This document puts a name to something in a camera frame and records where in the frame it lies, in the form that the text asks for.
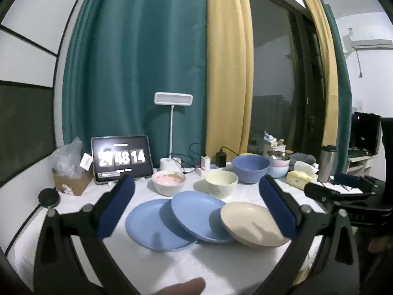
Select pink steel-lined bowl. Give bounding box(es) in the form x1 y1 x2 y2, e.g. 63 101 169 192
267 150 291 167

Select person's right hand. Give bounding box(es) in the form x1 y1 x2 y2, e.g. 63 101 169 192
368 235 393 253

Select glass sliding door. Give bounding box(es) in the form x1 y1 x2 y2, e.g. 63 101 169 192
246 0 326 160

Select white side table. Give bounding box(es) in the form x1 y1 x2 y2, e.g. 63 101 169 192
345 155 381 176

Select yellow tissue pack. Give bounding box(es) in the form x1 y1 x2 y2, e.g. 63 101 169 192
287 161 319 190

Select small white box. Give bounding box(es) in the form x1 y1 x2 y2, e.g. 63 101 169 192
80 153 93 171

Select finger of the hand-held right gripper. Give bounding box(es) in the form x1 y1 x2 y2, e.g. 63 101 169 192
304 182 373 203
334 173 380 192

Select wide teal curtain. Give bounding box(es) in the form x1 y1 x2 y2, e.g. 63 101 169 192
61 0 209 169

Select white desk lamp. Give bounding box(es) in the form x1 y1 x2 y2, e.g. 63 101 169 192
154 92 194 173

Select steel thermos cup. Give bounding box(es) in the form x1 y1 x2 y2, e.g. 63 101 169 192
317 145 337 183

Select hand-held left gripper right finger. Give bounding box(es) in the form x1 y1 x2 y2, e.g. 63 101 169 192
255 175 360 295

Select blue plate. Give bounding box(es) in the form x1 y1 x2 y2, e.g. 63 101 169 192
171 191 237 244
125 199 198 251

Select black monitor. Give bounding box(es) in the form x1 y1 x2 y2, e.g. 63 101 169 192
350 112 383 157

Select white power strip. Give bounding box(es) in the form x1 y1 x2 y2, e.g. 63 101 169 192
184 164 229 176

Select wide yellow curtain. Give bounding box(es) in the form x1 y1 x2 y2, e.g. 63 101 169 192
205 0 255 166

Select tablet with clock display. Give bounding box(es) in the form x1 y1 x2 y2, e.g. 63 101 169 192
91 135 154 185

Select black round device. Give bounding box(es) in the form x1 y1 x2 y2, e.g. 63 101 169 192
38 188 60 208

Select narrow teal curtain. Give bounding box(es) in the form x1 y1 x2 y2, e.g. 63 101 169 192
324 4 353 173

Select person's left hand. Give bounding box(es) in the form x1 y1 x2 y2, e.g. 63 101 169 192
152 277 206 295

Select large blue bowl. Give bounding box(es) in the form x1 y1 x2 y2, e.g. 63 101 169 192
231 154 271 185

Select clear plastic bag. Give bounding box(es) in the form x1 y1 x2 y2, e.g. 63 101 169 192
47 137 85 179

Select cardboard box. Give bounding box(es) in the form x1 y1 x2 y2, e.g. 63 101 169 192
52 167 94 196

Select beige plate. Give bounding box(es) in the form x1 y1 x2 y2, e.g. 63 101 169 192
220 202 292 249

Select strawberry print bowl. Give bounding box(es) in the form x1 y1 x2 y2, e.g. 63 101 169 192
151 171 187 196

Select grey cloth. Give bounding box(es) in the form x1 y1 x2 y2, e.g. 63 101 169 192
289 153 317 166

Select black looped cable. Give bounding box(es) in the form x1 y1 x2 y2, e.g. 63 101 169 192
168 143 204 173

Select cream bowl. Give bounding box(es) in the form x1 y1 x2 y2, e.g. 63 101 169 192
204 170 239 199

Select light blue bowl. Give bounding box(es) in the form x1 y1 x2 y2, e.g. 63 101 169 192
270 164 290 179

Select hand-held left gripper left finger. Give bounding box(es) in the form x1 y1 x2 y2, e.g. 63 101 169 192
34 175 145 295

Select white air conditioner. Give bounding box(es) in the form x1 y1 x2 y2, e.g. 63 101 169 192
342 28 393 57

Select narrow yellow curtain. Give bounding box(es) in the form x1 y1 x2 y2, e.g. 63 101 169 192
299 0 340 154

